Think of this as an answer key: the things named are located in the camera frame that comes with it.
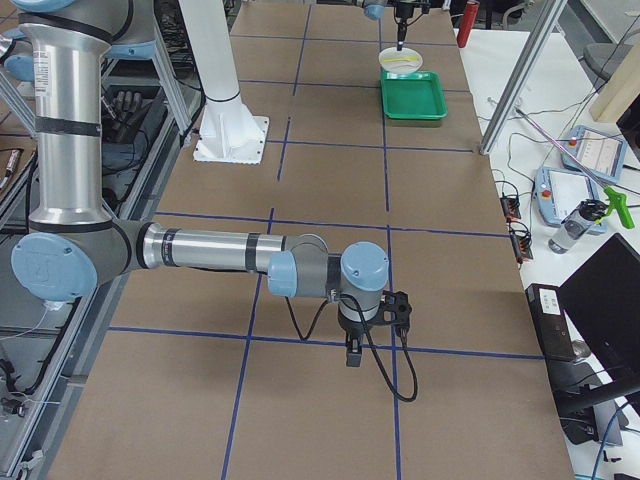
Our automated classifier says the yellow plastic fork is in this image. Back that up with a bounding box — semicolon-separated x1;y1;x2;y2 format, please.
379;56;422;68

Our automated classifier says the white round plate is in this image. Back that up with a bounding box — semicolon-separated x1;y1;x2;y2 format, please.
378;47;423;75

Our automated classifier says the red cylinder bottle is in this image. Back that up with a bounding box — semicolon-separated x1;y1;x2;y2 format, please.
456;0;479;48

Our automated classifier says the green plastic tray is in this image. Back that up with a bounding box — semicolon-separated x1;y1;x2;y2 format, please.
380;71;448;121

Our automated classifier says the lower orange circuit board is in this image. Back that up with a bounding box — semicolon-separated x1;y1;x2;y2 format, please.
507;221;533;264

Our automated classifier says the orange circuit board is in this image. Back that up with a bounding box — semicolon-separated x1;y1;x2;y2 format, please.
507;221;533;264
497;180;521;221

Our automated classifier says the black mini computer box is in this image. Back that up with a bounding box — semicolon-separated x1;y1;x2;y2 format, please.
525;283;575;362

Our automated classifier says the grey office chair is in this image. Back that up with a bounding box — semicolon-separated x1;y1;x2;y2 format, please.
579;28;639;82

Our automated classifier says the upper orange circuit board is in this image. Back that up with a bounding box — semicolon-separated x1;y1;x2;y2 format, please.
497;180;521;221

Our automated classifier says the wooden board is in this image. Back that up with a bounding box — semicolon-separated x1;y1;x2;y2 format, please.
589;42;640;123

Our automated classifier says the near teach pendant tablet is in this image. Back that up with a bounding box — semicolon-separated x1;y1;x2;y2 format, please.
534;166;599;227

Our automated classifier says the teach pendant tablet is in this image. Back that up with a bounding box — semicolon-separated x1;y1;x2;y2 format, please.
560;125;628;183
534;166;599;227

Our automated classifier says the far teach pendant tablet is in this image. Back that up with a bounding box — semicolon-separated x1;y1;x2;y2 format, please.
560;125;628;183

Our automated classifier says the black monitor screen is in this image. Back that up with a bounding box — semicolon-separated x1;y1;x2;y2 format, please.
559;233;639;378

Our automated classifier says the clear water bottle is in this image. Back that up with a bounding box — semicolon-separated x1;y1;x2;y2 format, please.
547;199;608;254

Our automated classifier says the black looping gripper cable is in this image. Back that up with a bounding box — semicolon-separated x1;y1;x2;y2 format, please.
283;293;420;402

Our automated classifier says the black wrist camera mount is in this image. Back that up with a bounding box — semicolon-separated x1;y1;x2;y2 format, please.
369;290;412;335

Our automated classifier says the aluminium frame post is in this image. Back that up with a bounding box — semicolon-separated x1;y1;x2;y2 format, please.
479;0;568;155

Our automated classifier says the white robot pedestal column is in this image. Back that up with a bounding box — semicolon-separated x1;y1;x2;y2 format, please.
180;0;269;165

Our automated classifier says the green handled grabber stick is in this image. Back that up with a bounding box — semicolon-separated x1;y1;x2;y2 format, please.
514;107;635;229

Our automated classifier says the blue network cable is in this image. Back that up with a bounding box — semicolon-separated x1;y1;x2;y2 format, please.
589;399;632;480

